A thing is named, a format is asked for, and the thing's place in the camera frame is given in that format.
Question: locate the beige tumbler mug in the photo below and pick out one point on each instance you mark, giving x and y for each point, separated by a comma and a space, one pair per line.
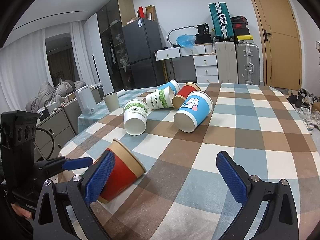
111, 101

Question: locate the white drawer desk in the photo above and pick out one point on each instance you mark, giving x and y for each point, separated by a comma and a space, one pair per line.
204, 58

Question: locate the teal suitcase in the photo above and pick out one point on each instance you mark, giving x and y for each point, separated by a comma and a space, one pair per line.
221, 22

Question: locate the white green paper cup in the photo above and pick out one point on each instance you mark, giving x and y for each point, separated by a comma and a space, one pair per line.
135, 117
160, 99

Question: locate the blue white paper cup far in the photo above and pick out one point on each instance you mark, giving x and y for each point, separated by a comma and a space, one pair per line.
173, 84

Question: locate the red kraft paper cup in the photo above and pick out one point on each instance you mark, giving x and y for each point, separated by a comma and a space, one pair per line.
181, 96
126, 171

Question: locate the wooden door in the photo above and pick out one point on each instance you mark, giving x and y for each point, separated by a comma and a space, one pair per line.
280, 40

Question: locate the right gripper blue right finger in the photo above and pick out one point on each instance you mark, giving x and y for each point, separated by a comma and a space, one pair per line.
234, 176

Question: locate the white green paper cup far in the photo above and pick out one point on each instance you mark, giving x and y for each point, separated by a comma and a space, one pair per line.
160, 99

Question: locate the beige suitcase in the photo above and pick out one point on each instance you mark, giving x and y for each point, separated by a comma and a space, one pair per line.
226, 62

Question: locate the dark glass cabinet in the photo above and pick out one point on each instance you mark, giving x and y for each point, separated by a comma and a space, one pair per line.
112, 17

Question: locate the grey clothes pile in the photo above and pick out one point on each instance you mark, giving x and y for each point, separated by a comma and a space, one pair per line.
49, 95

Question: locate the white appliance box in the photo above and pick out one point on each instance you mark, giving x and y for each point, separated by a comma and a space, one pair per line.
86, 100

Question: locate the silver aluminium suitcase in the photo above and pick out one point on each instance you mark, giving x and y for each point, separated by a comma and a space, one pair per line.
248, 61

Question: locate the black bag on desk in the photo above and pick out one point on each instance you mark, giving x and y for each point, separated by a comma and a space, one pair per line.
203, 36

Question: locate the blue plastic bag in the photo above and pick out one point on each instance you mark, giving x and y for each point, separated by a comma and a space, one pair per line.
186, 41

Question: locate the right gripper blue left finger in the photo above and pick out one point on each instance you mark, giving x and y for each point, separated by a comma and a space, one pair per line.
97, 175

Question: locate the grey low cabinet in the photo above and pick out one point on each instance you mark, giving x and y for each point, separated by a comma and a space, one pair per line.
62, 125

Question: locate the white green paper cup near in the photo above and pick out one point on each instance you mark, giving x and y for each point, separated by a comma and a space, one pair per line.
135, 117

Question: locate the black refrigerator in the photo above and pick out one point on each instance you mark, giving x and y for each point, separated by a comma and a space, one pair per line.
142, 40

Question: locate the stacked shoe boxes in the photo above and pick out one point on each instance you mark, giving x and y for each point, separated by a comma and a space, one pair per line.
241, 31

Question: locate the person's left hand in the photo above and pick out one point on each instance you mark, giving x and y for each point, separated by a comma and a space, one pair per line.
21, 212

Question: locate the blue cartoon paper cup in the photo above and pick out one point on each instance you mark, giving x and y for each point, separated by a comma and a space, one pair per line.
193, 111

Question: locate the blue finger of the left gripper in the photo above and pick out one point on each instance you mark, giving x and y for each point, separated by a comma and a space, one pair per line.
75, 164

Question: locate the checkered tablecloth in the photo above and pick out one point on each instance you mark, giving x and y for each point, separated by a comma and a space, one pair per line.
183, 195

